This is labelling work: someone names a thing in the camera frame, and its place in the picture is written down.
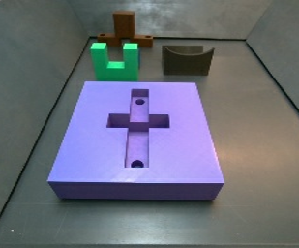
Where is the green U-shaped block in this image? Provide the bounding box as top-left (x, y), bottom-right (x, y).
top-left (90, 43), bottom-right (141, 81)

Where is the black curved bracket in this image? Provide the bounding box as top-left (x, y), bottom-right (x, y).
top-left (162, 45), bottom-right (215, 76)

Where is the brown T-shaped block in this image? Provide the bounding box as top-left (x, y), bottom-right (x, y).
top-left (98, 11), bottom-right (153, 47)

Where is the purple board with cross slot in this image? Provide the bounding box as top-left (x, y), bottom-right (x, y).
top-left (49, 81), bottom-right (225, 200)

